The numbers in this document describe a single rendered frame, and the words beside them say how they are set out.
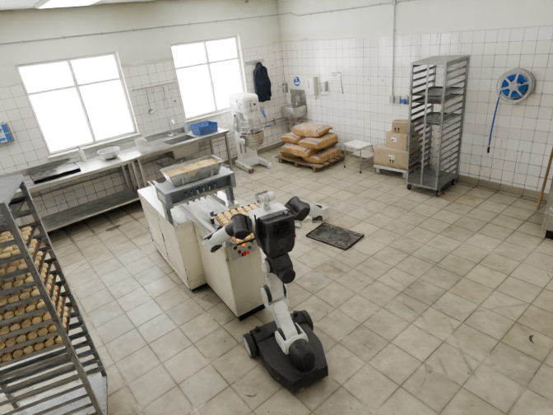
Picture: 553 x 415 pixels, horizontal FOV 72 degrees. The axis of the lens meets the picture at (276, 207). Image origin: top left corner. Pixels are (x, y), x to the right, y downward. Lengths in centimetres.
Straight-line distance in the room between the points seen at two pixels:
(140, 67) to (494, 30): 512
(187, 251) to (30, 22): 403
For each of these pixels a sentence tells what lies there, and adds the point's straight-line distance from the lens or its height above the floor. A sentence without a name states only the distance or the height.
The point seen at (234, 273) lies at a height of 55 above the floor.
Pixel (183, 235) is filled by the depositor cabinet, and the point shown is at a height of 72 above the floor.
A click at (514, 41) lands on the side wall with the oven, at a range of 582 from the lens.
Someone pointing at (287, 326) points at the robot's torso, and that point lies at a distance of 307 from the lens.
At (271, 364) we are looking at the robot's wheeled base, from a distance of 310.
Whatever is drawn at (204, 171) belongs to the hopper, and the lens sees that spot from 375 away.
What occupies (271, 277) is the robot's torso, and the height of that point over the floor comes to 77.
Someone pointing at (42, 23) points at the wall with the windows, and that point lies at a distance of 661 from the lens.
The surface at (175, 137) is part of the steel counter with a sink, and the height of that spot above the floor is 87.
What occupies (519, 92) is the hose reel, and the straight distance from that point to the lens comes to 571.
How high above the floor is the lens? 246
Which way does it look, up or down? 26 degrees down
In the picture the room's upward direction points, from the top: 7 degrees counter-clockwise
